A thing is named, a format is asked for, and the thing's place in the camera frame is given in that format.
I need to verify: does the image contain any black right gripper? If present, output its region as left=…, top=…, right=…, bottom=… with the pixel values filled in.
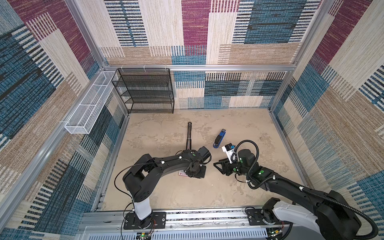
left=213, top=156, right=250, bottom=177

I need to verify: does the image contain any red white staple box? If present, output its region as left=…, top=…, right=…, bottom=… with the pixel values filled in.
left=179, top=171, right=188, bottom=177

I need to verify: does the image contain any blue stapler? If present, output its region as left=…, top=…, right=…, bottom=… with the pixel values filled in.
left=213, top=129, right=226, bottom=149

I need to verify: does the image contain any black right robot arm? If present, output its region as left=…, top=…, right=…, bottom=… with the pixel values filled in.
left=214, top=144, right=379, bottom=240

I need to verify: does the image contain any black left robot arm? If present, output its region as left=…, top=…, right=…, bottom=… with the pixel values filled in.
left=123, top=147, right=212, bottom=228

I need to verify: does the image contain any black mesh shelf rack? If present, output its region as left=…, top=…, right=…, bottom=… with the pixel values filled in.
left=112, top=68, right=175, bottom=114

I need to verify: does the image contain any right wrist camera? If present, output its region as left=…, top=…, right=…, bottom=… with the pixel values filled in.
left=222, top=143, right=238, bottom=164

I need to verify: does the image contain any aluminium front rail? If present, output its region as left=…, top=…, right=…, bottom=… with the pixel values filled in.
left=74, top=205, right=334, bottom=240

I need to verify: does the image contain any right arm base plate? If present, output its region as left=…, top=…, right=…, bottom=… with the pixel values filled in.
left=245, top=207, right=291, bottom=226

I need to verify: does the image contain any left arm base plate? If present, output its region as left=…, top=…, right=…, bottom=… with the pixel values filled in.
left=123, top=212, right=167, bottom=230

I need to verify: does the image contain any white wire mesh basket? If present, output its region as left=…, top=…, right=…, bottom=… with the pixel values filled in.
left=65, top=71, right=115, bottom=135

